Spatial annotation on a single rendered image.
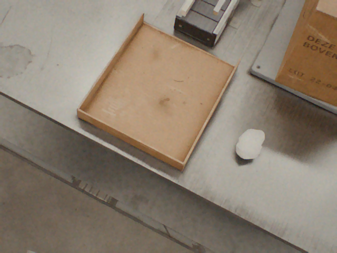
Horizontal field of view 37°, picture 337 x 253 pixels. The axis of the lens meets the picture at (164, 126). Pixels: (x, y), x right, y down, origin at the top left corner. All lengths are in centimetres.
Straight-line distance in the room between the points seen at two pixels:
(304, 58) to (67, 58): 53
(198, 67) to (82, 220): 91
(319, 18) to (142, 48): 43
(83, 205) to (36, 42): 85
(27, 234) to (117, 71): 91
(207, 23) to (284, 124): 30
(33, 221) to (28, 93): 84
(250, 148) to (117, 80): 34
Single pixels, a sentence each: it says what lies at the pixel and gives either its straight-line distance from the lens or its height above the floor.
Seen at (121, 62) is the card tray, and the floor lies 83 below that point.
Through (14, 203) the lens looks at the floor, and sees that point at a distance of 195.
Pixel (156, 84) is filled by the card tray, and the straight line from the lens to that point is 116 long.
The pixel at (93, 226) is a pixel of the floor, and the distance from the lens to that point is 190.
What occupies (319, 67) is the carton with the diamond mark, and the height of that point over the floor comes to 96.
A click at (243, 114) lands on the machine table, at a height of 83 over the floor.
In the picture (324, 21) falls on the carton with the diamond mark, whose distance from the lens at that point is 101.
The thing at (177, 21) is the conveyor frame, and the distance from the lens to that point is 123.
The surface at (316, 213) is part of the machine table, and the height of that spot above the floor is 83.
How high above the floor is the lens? 184
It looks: 65 degrees down
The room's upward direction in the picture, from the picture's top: 12 degrees clockwise
